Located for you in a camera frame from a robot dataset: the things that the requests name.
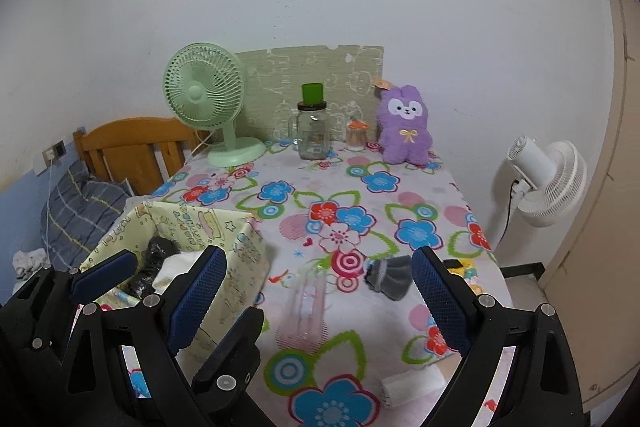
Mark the green plastic cup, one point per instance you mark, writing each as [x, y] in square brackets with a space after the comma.
[312, 93]

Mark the wall outlet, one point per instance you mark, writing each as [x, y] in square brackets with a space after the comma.
[54, 151]

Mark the green desk fan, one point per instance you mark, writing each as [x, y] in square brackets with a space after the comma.
[200, 92]

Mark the white crumpled cloth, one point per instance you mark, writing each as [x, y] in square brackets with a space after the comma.
[31, 262]

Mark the blue plaid pillow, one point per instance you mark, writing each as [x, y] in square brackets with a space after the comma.
[80, 212]

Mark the grey sock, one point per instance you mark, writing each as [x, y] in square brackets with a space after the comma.
[390, 279]

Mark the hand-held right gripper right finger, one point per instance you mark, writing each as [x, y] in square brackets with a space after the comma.
[440, 302]

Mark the clear plastic bag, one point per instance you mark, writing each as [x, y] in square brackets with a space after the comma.
[307, 307]

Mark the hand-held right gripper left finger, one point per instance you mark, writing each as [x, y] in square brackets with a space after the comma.
[197, 297]

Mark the beige white rolled cloth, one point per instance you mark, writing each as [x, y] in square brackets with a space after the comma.
[410, 384]

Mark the white standing fan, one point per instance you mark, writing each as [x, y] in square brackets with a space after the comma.
[530, 162]

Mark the colourful cartoon box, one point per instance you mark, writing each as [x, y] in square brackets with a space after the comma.
[467, 274]

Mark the beige door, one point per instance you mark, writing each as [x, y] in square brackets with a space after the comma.
[610, 207]

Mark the yellow cartoon fabric storage box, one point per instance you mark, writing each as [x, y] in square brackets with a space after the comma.
[200, 217]

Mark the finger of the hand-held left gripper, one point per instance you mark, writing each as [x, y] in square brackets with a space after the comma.
[235, 347]
[102, 275]

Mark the floral tablecloth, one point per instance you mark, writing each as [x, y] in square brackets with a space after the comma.
[350, 197]

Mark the black cloth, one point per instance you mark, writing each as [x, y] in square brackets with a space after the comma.
[157, 252]

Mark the green patterned board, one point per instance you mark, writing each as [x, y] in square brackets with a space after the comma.
[300, 67]

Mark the purple plush bunny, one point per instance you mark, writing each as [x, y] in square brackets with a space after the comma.
[405, 137]

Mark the orange lid toothpick holder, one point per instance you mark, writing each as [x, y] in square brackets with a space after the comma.
[357, 137]

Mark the white towel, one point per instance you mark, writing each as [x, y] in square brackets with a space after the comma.
[172, 269]

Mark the glass jar mug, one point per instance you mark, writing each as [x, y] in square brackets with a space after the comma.
[312, 137]

